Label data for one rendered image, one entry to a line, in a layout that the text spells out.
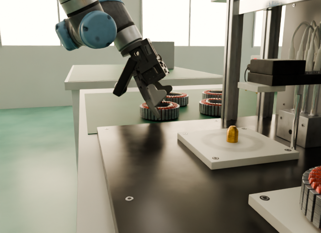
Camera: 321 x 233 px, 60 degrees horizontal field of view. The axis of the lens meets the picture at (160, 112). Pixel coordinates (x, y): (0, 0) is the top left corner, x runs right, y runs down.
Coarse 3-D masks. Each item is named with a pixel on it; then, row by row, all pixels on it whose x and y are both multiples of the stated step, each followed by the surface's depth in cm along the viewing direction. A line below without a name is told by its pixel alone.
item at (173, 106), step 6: (162, 102) 82; (168, 102) 81; (144, 108) 75; (162, 108) 73; (168, 108) 74; (174, 108) 75; (144, 114) 75; (150, 114) 74; (162, 114) 73; (168, 114) 74; (174, 114) 75; (156, 120) 74; (162, 120) 74
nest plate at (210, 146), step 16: (240, 128) 56; (192, 144) 47; (208, 144) 47; (224, 144) 47; (240, 144) 47; (256, 144) 47; (272, 144) 47; (208, 160) 40; (224, 160) 40; (240, 160) 41; (256, 160) 41; (272, 160) 42
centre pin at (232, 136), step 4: (228, 128) 48; (232, 128) 47; (236, 128) 47; (228, 132) 47; (232, 132) 47; (236, 132) 47; (228, 136) 48; (232, 136) 47; (236, 136) 47; (228, 140) 48; (232, 140) 47; (236, 140) 47
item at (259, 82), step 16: (256, 64) 48; (272, 64) 44; (288, 64) 44; (304, 64) 45; (256, 80) 48; (272, 80) 44; (288, 80) 45; (304, 80) 45; (320, 80) 46; (304, 96) 50; (304, 112) 51
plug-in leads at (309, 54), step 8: (312, 24) 50; (320, 24) 49; (304, 32) 48; (312, 32) 50; (320, 32) 49; (312, 40) 46; (320, 40) 50; (312, 48) 46; (320, 48) 47; (304, 56) 51; (312, 56) 46; (320, 56) 47; (312, 64) 46; (320, 64) 48; (312, 72) 47
